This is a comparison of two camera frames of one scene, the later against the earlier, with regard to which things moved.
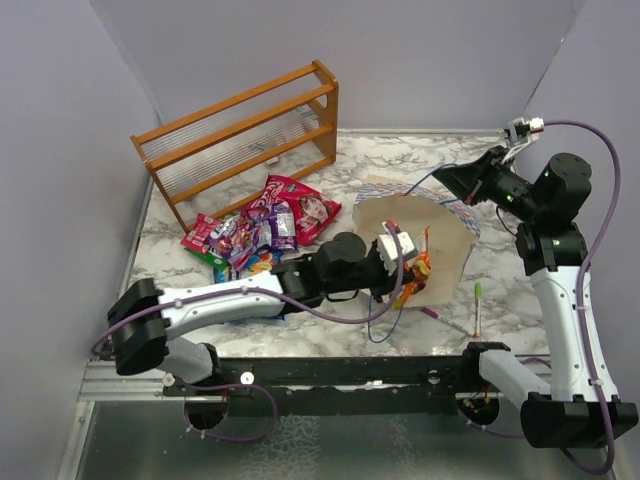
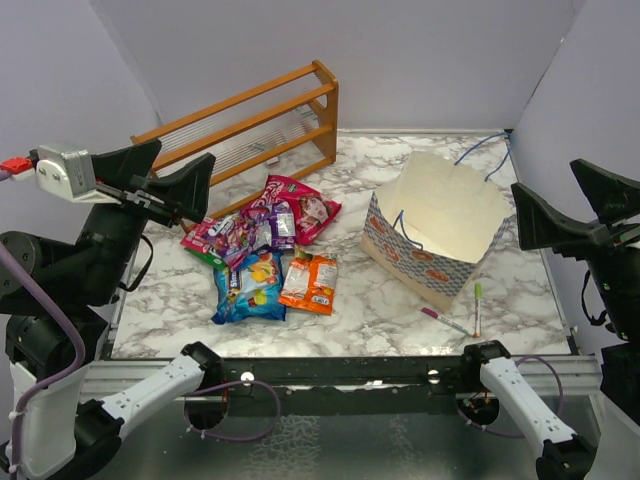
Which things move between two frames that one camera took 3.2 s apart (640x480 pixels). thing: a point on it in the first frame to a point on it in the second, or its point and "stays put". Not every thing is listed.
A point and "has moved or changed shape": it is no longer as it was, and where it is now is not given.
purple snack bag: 274,227 stays put
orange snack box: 418,266 has moved or changed shape
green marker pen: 478,296 stays put
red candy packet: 195,238 stays put
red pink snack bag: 313,212 stays put
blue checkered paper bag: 453,234 has moved or changed shape
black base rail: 350,384 stays put
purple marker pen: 450,322 stays put
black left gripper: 387,282 to 186,190
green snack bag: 210,258 stays put
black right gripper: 471,181 to 611,196
